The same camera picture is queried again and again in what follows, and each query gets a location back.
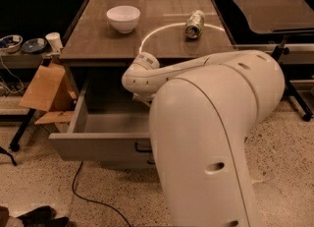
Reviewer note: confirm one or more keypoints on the white paper cup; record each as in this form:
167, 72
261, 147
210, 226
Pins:
54, 39

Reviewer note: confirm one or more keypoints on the black top drawer handle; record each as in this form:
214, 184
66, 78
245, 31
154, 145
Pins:
142, 149

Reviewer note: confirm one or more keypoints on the black drawer handle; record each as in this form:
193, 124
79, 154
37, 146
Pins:
149, 162
142, 149

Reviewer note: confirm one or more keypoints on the blue patterned bowl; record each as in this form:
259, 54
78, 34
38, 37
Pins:
11, 43

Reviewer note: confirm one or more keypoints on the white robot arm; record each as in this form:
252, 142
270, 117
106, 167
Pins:
200, 115

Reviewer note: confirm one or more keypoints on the dark blue plate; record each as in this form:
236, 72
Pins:
34, 46

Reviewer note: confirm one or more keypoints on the grey side shelf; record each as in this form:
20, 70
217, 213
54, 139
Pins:
25, 61

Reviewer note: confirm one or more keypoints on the brown cardboard box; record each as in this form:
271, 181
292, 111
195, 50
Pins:
50, 92

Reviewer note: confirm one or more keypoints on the open grey top drawer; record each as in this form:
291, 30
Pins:
105, 125

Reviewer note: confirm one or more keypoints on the black lower drawer handle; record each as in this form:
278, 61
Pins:
149, 162

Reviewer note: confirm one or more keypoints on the white ceramic bowl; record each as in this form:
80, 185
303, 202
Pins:
123, 19

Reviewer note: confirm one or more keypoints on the crushed metal can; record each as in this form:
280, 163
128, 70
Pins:
195, 24

